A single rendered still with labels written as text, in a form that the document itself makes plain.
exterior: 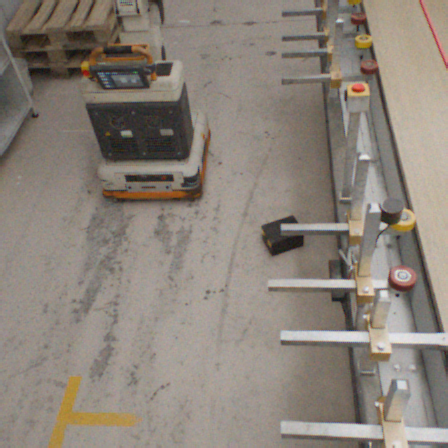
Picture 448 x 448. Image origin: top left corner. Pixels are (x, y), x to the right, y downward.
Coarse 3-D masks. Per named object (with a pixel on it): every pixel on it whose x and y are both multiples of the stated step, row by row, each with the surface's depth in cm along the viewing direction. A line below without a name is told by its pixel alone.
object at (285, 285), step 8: (272, 280) 164; (280, 280) 164; (288, 280) 163; (296, 280) 163; (304, 280) 163; (312, 280) 163; (320, 280) 162; (328, 280) 162; (336, 280) 162; (344, 280) 161; (352, 280) 161; (376, 280) 160; (384, 280) 160; (272, 288) 163; (280, 288) 163; (288, 288) 162; (296, 288) 162; (304, 288) 162; (312, 288) 161; (320, 288) 161; (328, 288) 161; (336, 288) 160; (344, 288) 160; (352, 288) 160; (376, 288) 159; (384, 288) 159; (392, 288) 158
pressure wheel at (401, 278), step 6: (396, 270) 157; (402, 270) 157; (408, 270) 156; (390, 276) 155; (396, 276) 156; (402, 276) 155; (408, 276) 155; (414, 276) 155; (390, 282) 156; (396, 282) 154; (402, 282) 154; (408, 282) 153; (414, 282) 154; (396, 288) 155; (402, 288) 154; (408, 288) 154; (396, 294) 162
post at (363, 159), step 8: (360, 152) 159; (368, 152) 159; (360, 160) 158; (368, 160) 158; (360, 168) 161; (368, 168) 160; (360, 176) 163; (360, 184) 166; (360, 192) 168; (352, 200) 173; (360, 200) 171; (352, 208) 174; (360, 208) 174; (352, 216) 177; (360, 216) 176
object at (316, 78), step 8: (288, 80) 247; (296, 80) 247; (304, 80) 246; (312, 80) 246; (320, 80) 246; (328, 80) 246; (344, 80) 245; (352, 80) 245; (360, 80) 244; (368, 80) 245
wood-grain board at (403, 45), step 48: (384, 0) 284; (432, 0) 279; (384, 48) 249; (432, 48) 245; (384, 96) 224; (432, 96) 218; (432, 144) 197; (432, 192) 179; (432, 240) 164; (432, 288) 153
